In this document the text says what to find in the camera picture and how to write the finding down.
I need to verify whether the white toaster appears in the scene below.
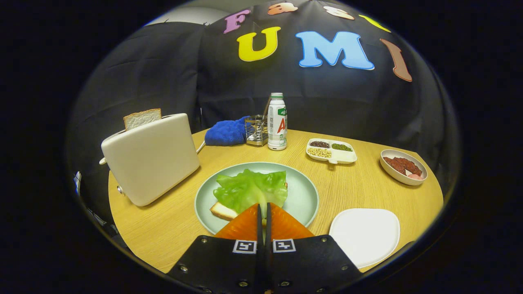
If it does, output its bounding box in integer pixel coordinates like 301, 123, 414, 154
99, 113, 201, 207

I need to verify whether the green lettuce leaf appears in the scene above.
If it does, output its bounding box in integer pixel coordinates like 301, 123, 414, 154
213, 169, 288, 219

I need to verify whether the white drink bottle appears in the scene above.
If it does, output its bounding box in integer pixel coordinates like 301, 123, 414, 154
268, 93, 288, 151

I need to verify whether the white square plate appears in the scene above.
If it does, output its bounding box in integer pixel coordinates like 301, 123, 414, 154
329, 208, 401, 269

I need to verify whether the toasted bread slice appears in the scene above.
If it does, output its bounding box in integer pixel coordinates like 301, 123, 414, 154
123, 108, 162, 131

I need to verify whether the blue cloth mitt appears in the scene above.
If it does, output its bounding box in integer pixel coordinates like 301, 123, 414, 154
204, 116, 252, 146

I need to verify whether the metal utensil holder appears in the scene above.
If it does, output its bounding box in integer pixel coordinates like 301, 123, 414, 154
244, 115, 269, 147

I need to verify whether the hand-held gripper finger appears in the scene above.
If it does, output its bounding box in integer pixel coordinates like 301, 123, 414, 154
266, 202, 363, 294
167, 203, 264, 294

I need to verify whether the black backdrop cloth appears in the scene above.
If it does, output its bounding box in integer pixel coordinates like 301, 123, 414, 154
67, 0, 462, 229

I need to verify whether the red meat slice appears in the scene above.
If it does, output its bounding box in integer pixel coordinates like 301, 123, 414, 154
394, 157, 422, 177
383, 157, 406, 175

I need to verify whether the pale green round plate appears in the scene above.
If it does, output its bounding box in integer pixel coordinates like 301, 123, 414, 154
194, 162, 320, 235

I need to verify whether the white round meat plate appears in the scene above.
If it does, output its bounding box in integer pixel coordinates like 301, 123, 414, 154
380, 149, 428, 186

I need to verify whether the white divided bean dish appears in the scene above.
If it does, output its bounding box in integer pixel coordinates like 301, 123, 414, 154
306, 138, 358, 165

